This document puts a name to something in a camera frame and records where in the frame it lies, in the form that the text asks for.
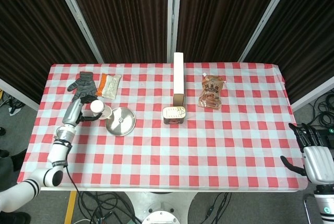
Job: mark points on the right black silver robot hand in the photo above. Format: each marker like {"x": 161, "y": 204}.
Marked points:
{"x": 318, "y": 164}

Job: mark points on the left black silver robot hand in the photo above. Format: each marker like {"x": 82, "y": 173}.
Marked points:
{"x": 71, "y": 113}

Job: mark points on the white paper cup blue logo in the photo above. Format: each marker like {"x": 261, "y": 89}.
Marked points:
{"x": 100, "y": 107}

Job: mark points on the white die black dots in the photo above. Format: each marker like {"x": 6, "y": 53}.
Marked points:
{"x": 120, "y": 119}

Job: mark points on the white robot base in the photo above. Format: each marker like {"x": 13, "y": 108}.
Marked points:
{"x": 164, "y": 208}

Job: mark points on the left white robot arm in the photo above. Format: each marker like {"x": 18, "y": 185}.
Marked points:
{"x": 58, "y": 152}

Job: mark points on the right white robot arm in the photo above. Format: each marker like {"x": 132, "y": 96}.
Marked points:
{"x": 324, "y": 205}

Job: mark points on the grey striped knit glove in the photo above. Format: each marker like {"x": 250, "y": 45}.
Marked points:
{"x": 83, "y": 84}

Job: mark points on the orange white snack packet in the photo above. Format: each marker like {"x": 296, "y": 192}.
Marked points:
{"x": 109, "y": 87}

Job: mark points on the steel pot lid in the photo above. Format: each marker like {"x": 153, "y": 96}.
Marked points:
{"x": 122, "y": 127}

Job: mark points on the dark brown partition panel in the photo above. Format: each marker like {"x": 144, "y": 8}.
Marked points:
{"x": 34, "y": 38}
{"x": 302, "y": 38}
{"x": 125, "y": 17}
{"x": 219, "y": 17}

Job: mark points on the black luncheon meat can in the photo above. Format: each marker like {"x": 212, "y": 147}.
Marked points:
{"x": 173, "y": 115}

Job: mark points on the white cardboard box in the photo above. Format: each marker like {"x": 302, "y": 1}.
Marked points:
{"x": 178, "y": 77}

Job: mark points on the red white checkered tablecloth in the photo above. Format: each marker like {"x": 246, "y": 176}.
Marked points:
{"x": 182, "y": 151}

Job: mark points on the black shoe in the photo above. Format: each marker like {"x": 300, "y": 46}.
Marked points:
{"x": 15, "y": 218}

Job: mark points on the brown peanut sauce pouch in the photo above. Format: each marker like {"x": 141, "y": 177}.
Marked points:
{"x": 211, "y": 93}

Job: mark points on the white partition base rail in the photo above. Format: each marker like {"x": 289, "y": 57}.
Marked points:
{"x": 313, "y": 94}
{"x": 18, "y": 94}

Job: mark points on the white partition post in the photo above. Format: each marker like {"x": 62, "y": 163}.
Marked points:
{"x": 266, "y": 17}
{"x": 173, "y": 12}
{"x": 81, "y": 17}

